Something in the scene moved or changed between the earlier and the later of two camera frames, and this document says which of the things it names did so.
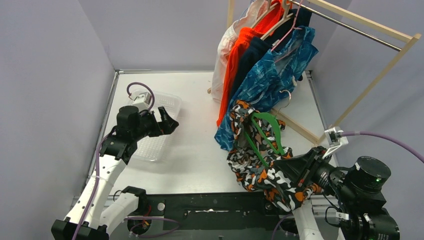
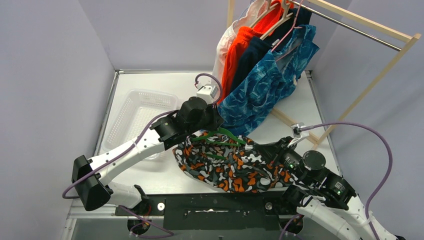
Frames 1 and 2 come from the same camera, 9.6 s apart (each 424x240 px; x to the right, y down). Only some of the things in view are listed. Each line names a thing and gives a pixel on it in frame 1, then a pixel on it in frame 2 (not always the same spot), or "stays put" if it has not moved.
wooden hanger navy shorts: x=285 y=17 stays put
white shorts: x=247 y=18 stays put
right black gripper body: x=312 y=164 to x=287 y=156
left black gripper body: x=159 y=122 to x=215 y=117
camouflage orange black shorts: x=255 y=150 to x=228 y=162
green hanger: x=272 y=124 to x=238 y=140
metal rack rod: x=349 y=27 stays put
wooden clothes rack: x=407 y=37 stays put
